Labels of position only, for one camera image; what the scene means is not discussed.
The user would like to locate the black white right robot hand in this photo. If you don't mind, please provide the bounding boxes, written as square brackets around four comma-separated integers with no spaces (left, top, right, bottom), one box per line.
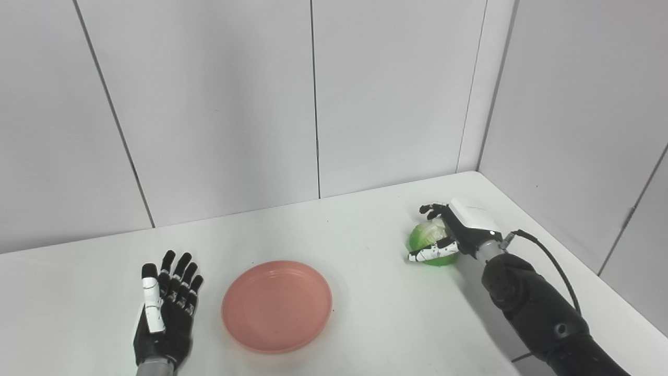
[408,198,504,263]

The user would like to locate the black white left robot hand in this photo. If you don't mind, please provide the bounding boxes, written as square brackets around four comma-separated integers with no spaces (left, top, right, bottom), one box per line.
[133,250,205,369]

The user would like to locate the green white cabbage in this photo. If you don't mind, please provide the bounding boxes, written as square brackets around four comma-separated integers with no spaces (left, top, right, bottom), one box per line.
[408,219,462,267]

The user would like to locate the pink round plate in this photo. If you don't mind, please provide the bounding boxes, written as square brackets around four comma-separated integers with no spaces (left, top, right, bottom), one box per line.
[221,261,333,355]

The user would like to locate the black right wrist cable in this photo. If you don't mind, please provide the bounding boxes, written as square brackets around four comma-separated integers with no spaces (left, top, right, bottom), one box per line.
[501,230,582,316]

